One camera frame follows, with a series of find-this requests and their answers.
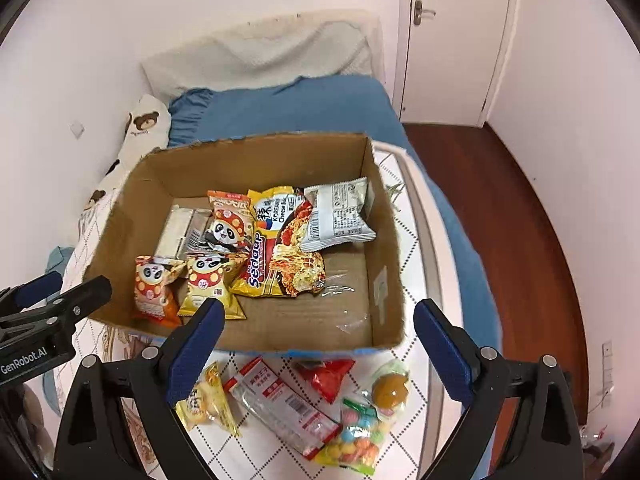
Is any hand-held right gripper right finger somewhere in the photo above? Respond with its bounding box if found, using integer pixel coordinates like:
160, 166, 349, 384
412, 297, 587, 480

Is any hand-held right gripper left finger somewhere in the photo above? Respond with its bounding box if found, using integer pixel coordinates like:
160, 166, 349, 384
54, 297, 227, 480

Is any yellow panda snack packet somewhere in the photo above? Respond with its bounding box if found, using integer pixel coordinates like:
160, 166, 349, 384
176, 251, 249, 322

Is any white door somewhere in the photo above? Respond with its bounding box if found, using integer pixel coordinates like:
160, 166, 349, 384
392, 0, 531, 128

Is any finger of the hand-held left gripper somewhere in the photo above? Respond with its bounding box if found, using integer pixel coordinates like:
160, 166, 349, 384
0, 270, 64, 314
15, 274, 114, 332

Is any yellow puff snack packet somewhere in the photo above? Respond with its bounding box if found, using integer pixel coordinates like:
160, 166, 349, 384
175, 361, 243, 438

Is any white diamond-pattern blanket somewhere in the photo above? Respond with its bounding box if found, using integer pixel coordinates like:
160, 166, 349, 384
42, 142, 446, 480

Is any long clear red-label packet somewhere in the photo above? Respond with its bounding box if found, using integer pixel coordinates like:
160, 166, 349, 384
221, 356, 342, 461

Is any grey-white quilted pillow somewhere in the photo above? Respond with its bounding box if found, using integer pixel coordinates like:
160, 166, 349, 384
140, 9, 383, 101

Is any orange panda snack packet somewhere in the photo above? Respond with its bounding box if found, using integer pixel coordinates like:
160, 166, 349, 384
206, 189, 258, 253
132, 255, 187, 330

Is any grey-white snack packet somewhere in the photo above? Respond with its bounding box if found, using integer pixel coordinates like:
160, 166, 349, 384
299, 176, 377, 252

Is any yellow noodle packet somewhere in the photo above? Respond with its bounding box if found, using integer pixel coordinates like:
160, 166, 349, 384
231, 185, 327, 300

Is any colourful candy bag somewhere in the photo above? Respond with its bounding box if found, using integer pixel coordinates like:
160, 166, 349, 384
314, 359, 412, 477

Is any light blue pillow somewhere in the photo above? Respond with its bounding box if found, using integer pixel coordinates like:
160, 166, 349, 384
44, 246, 77, 283

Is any red triangular snack packet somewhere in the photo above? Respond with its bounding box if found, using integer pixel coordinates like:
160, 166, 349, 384
294, 358, 357, 404

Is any cardboard box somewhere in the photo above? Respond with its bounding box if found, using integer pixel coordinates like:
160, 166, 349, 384
82, 132, 407, 356

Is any blue bed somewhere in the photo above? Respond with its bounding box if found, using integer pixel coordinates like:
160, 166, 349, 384
167, 75, 503, 361

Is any clear white wafer packet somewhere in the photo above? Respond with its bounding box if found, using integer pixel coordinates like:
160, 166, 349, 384
154, 204, 197, 261

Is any bear print pillow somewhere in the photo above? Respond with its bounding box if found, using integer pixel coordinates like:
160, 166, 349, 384
79, 94, 173, 241

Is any metal door handle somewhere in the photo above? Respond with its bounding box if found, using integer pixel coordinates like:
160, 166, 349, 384
413, 0, 437, 27

